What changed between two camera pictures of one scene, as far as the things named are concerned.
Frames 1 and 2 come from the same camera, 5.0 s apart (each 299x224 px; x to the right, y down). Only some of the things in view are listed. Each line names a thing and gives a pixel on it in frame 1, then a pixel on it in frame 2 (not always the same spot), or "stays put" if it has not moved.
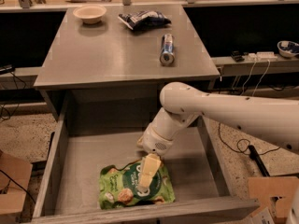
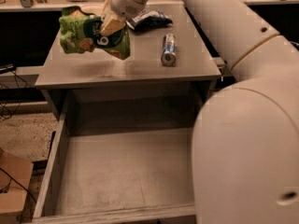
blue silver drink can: (167, 49) stays put
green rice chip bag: (119, 188) → (79, 33)
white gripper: (156, 141) → (122, 1)
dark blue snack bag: (142, 21) stays put
